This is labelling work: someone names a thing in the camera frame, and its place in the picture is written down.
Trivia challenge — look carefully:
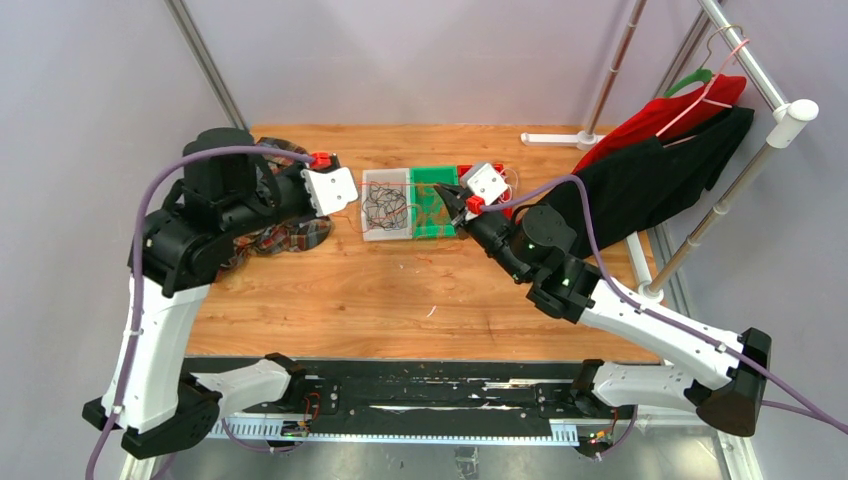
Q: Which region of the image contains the pink hanger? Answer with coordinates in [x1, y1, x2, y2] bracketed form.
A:
[656, 24, 749, 138]

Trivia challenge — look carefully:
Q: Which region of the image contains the orange cable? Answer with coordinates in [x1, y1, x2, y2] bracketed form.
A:
[331, 182, 460, 233]

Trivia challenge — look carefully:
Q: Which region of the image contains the red bin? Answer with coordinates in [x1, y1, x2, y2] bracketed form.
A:
[458, 163, 512, 215]

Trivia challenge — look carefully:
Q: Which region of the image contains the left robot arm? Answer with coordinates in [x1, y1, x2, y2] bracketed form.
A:
[82, 127, 357, 460]

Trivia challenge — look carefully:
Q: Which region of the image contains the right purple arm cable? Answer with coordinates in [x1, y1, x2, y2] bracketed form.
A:
[480, 174, 848, 437]

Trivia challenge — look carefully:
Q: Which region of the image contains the green bin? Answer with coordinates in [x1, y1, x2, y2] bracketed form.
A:
[409, 166, 458, 239]

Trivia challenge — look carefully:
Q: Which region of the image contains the black garment on hanger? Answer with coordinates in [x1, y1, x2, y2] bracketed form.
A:
[575, 107, 755, 250]

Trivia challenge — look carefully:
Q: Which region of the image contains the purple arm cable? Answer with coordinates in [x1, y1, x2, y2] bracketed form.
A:
[84, 146, 316, 480]
[480, 174, 848, 437]

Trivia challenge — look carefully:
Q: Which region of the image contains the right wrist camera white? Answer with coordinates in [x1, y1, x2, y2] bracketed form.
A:
[459, 162, 510, 205]

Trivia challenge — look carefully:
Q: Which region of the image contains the plaid cloth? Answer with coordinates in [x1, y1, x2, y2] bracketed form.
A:
[219, 137, 334, 274]

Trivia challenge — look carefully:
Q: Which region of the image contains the clothes rack metal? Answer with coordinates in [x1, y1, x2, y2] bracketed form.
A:
[520, 1, 819, 309]

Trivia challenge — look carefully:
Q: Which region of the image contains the white bin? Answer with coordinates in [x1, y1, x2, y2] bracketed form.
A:
[360, 168, 413, 242]

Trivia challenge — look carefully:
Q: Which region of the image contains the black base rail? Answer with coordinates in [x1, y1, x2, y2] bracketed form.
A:
[247, 359, 634, 440]

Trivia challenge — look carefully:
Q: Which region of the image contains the green hanger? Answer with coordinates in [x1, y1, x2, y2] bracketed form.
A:
[663, 68, 714, 98]

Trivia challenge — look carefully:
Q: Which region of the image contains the black cable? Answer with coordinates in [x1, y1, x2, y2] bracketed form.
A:
[364, 184, 411, 230]

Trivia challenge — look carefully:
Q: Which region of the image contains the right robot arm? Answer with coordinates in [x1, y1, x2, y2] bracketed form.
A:
[434, 183, 771, 437]

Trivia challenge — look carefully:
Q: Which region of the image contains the red garment on hanger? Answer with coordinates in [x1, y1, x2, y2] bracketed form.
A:
[572, 74, 747, 173]

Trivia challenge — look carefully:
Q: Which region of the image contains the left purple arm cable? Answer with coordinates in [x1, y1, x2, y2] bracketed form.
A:
[84, 146, 316, 480]

